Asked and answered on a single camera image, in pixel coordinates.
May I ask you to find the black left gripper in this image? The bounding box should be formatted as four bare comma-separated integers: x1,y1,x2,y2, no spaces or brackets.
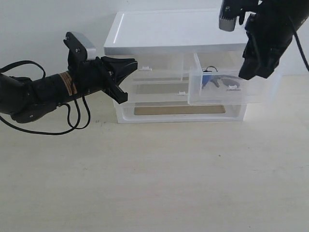
72,56,138,104

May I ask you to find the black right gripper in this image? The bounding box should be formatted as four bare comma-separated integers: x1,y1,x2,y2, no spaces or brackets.
239,13,294,80

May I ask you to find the key bunch with blue tag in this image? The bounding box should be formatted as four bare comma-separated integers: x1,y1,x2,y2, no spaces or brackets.
201,66,240,91

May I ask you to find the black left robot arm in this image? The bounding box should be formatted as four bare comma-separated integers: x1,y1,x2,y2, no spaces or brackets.
0,57,138,124

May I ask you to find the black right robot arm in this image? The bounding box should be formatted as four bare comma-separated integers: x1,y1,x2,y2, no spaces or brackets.
239,0,309,80

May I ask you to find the white plastic drawer cabinet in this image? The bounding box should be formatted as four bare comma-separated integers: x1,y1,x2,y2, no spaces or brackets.
103,8,283,125

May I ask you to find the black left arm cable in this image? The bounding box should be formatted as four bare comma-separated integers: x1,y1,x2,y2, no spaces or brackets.
0,60,91,135

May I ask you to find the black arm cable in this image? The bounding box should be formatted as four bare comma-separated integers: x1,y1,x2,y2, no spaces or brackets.
0,60,91,135
288,14,309,73

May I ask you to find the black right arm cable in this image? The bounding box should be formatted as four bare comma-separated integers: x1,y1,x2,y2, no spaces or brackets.
288,14,309,73

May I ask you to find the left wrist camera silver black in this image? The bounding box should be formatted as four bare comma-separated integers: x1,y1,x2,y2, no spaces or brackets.
63,31,96,63

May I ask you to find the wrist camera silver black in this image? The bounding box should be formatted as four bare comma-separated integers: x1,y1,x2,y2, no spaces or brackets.
218,0,246,32
63,31,96,63

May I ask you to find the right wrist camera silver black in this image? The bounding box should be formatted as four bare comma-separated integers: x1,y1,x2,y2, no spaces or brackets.
218,0,246,32

